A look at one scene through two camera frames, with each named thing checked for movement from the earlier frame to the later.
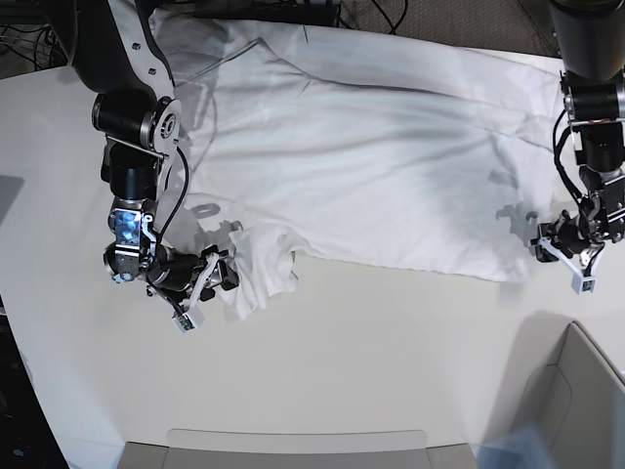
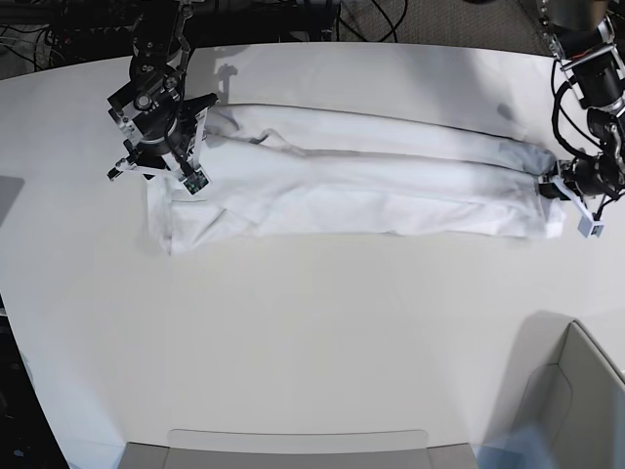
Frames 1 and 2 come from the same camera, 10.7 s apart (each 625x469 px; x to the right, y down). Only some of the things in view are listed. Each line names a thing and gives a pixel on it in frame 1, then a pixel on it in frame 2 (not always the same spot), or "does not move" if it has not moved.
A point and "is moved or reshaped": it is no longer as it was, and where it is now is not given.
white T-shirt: (301, 141) is moved or reshaped
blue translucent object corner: (522, 447) does not move
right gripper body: (566, 235) → (590, 175)
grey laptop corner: (10, 187) does not move
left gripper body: (186, 278) → (158, 123)
